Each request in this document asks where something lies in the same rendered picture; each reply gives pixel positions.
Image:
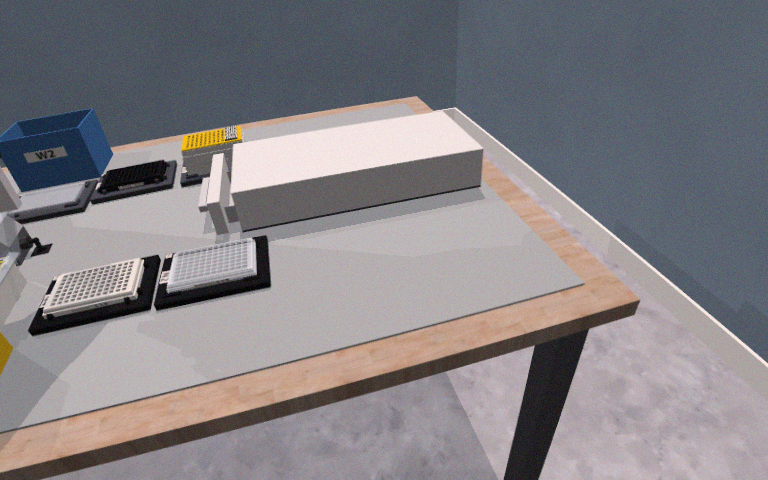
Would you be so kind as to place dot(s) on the blue open-top bin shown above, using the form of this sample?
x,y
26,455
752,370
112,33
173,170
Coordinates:
x,y
54,154

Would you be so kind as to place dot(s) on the grey bench mat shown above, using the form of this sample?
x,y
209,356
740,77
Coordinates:
x,y
336,282

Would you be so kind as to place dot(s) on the black assay plate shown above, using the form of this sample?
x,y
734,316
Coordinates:
x,y
133,176

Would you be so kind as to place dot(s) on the white multi-well assay plate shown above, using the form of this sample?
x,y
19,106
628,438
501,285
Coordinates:
x,y
212,265

